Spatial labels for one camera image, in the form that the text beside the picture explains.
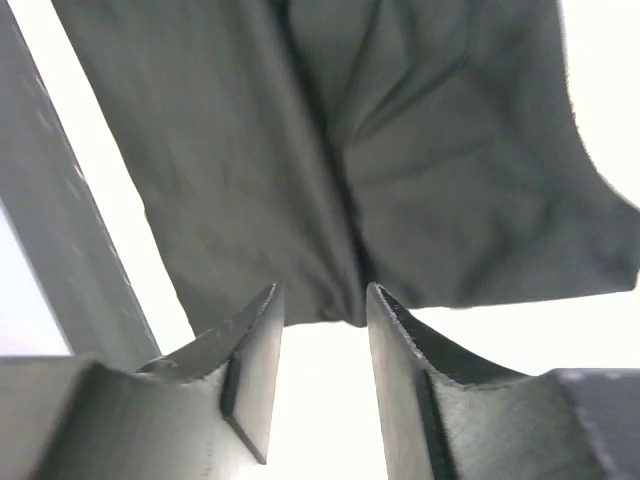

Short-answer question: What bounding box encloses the aluminium frame rail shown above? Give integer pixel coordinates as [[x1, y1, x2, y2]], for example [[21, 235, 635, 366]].
[[1, 2, 160, 371]]

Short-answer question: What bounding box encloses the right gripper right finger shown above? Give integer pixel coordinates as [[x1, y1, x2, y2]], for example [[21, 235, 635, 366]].
[[366, 284, 639, 480]]

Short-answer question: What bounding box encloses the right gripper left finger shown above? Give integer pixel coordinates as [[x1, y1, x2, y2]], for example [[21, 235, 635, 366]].
[[1, 285, 285, 480]]

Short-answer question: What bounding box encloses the black t shirt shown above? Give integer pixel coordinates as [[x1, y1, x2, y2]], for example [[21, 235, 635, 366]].
[[54, 0, 639, 332]]

